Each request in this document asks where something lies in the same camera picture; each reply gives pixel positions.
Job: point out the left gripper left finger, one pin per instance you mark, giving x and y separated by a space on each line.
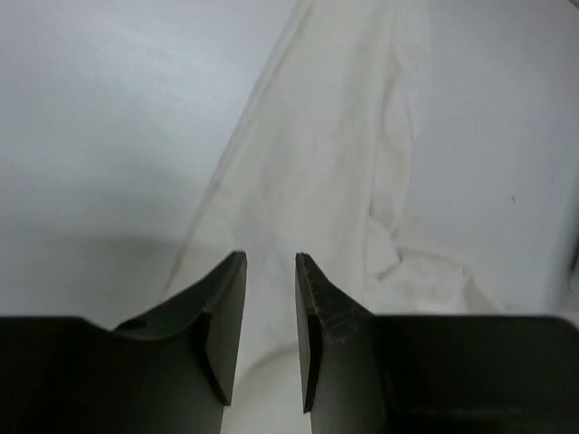
169 370

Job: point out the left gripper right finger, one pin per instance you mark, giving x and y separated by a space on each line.
367 373

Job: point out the white t shirt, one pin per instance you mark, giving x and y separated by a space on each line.
424 153

